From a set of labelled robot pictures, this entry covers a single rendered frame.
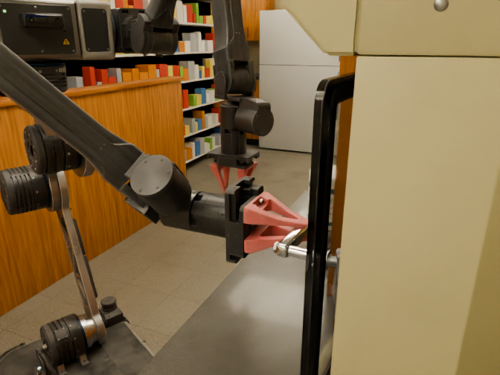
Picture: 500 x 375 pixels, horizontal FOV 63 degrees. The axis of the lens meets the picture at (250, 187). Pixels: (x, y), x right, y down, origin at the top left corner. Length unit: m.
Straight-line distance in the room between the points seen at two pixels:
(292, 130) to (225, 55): 4.75
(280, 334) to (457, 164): 0.50
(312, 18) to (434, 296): 0.25
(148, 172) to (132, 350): 1.40
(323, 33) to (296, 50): 5.13
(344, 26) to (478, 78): 0.10
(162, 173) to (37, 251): 2.27
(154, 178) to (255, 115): 0.36
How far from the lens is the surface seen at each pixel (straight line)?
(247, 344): 0.74
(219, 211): 0.53
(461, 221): 0.36
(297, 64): 5.47
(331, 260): 0.45
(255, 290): 0.87
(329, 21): 0.35
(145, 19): 1.13
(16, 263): 2.67
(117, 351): 1.87
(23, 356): 1.98
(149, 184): 0.50
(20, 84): 0.60
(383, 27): 0.34
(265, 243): 0.51
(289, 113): 5.57
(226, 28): 0.88
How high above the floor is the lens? 1.42
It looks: 20 degrees down
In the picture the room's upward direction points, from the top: straight up
